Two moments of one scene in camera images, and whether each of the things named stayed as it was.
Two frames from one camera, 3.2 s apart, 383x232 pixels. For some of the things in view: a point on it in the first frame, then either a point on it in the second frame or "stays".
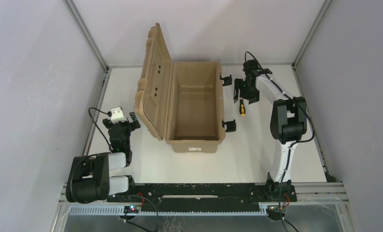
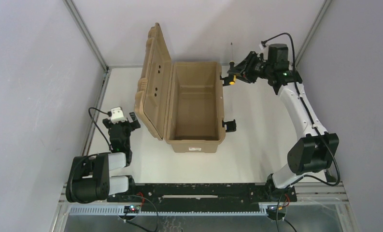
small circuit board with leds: (131, 209) stays
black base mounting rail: (207, 196) stays
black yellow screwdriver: (242, 108) to (233, 75)
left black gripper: (121, 125) stays
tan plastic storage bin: (181, 103) stays
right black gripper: (245, 88) to (242, 68)
